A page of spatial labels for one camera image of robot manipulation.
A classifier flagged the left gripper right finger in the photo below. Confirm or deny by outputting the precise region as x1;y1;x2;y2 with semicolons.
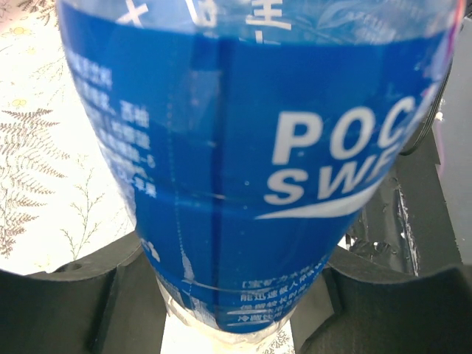
291;254;471;353

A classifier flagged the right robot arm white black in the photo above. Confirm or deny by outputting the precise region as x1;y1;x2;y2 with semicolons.
398;16;471;275

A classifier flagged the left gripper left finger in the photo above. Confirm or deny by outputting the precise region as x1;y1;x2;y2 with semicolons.
1;239;166;353

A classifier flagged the blue label water bottle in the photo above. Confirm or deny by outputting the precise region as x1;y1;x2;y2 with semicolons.
56;1;467;353

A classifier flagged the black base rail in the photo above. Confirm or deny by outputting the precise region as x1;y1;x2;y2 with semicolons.
339;136;462;277

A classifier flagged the floral patterned table mat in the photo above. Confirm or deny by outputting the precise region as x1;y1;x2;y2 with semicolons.
0;0;296;354

